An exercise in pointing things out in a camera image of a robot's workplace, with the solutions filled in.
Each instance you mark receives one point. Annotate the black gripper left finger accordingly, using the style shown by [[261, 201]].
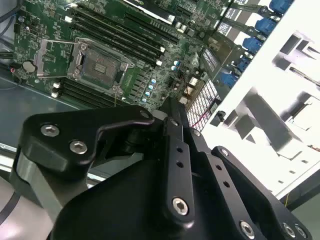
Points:
[[57, 150]]

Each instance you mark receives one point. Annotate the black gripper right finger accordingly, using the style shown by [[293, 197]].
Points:
[[233, 200]]

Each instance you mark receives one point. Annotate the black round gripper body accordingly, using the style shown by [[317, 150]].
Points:
[[120, 210]]

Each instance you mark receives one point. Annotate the metal socket cover frame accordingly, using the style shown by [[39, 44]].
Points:
[[39, 62]]

